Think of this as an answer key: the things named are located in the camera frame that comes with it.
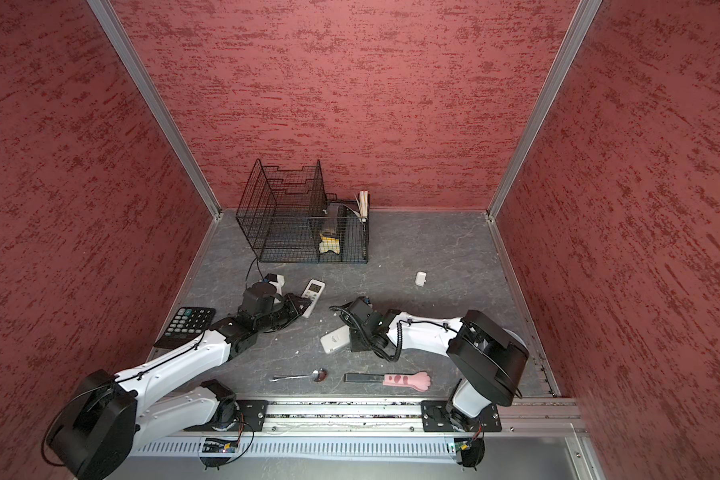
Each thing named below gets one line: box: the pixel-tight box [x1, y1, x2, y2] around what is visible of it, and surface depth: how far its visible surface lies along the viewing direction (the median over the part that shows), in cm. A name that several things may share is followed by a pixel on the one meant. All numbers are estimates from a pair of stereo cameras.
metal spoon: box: [269, 368, 328, 382], surface depth 82 cm
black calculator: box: [153, 307, 216, 348], surface depth 90 cm
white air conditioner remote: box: [301, 278, 326, 318], surface depth 99 cm
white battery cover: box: [415, 271, 427, 287], surface depth 102 cm
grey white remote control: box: [320, 325, 350, 354], surface depth 88 cm
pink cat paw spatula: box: [343, 371, 432, 392], surface depth 79 cm
